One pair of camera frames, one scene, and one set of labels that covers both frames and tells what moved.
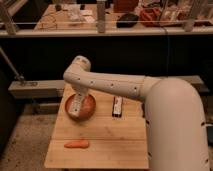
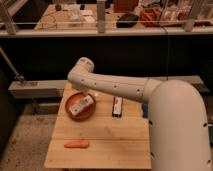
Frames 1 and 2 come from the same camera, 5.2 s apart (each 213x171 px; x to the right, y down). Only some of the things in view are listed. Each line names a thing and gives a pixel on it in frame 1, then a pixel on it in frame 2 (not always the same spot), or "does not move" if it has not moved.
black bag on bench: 126,20 does not move
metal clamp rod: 18,76 does not move
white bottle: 74,104 to 87,101
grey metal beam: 53,88 does not move
